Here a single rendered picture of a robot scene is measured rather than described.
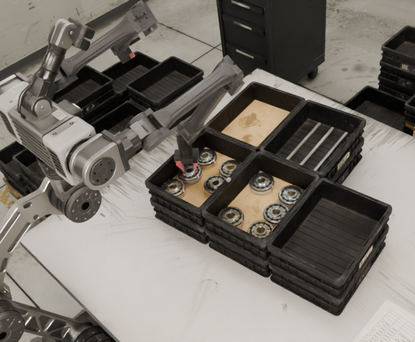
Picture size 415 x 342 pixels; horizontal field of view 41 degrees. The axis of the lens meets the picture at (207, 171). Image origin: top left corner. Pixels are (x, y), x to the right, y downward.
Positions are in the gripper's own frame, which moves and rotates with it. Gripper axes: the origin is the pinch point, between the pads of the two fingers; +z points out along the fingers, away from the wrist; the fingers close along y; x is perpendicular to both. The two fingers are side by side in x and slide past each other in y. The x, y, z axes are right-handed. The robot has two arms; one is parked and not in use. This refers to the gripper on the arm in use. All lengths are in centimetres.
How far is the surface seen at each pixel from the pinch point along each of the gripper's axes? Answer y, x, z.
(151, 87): 33, -116, 39
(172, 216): 8.1, 17.6, 9.9
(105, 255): 37, 30, 18
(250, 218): -24.6, 26.4, 3.9
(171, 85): 20, -117, 39
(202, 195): -5.5, 12.2, 4.1
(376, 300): -68, 59, 16
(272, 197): -34.3, 16.5, 3.8
